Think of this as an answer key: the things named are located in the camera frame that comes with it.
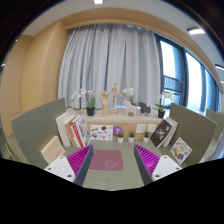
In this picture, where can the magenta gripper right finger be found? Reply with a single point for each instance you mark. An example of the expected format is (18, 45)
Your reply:
(153, 167)

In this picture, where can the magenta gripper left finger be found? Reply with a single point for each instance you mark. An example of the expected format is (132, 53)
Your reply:
(74, 167)

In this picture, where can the purple mouse pad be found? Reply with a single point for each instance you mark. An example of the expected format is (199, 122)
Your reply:
(106, 160)

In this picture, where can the wooden block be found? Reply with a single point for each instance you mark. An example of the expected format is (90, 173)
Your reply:
(52, 150)

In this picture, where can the small potted plant right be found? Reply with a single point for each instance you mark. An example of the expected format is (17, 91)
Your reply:
(146, 137)

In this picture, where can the small potted plant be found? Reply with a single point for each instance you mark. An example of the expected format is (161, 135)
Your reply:
(131, 137)
(146, 137)
(120, 137)

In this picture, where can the colourful sticker picture book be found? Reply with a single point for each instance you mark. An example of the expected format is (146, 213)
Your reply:
(180, 150)

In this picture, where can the small potted plant middle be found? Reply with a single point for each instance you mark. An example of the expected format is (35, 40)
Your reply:
(131, 137)

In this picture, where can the red and white book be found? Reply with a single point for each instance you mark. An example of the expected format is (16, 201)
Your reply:
(81, 130)

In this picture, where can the black book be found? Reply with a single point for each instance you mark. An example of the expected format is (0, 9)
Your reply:
(161, 133)

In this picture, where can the illustrated card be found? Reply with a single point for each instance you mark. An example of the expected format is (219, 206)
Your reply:
(101, 132)

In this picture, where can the small potted plant left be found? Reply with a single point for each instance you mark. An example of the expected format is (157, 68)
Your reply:
(120, 137)

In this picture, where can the purple number seven card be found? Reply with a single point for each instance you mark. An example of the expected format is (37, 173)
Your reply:
(117, 130)

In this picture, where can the wooden shelf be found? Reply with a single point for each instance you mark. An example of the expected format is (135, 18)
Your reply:
(128, 122)

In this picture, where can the grey left desk partition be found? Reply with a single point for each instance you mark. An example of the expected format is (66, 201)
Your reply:
(34, 129)

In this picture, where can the grey desk partition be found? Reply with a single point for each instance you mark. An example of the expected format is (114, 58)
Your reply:
(34, 129)
(194, 129)

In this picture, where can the grey right desk partition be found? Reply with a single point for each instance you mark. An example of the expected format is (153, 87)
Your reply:
(194, 129)

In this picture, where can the black horse figurine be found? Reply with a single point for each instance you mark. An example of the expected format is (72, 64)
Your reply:
(144, 109)

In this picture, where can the white horse figurine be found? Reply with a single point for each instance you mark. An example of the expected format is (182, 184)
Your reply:
(130, 108)

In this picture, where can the white orchid black pot left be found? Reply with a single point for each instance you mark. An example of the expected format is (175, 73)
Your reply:
(88, 94)

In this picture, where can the white orchid black pot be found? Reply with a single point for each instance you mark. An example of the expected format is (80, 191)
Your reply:
(88, 94)
(161, 107)

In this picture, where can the white orchid black pot right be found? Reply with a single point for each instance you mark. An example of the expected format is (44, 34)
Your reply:
(161, 107)

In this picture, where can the wooden hand model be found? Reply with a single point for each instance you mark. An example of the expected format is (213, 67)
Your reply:
(104, 98)

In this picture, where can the white orchid behind horse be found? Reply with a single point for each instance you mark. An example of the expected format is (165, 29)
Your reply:
(129, 93)

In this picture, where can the wooden artist mannequin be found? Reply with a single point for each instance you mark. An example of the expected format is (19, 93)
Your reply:
(115, 92)

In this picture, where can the grey curtain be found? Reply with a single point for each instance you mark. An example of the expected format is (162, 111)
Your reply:
(98, 57)

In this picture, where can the white wall socket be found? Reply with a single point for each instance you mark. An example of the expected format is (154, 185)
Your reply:
(140, 128)

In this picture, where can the window with dark frame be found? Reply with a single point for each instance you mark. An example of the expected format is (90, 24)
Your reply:
(183, 74)

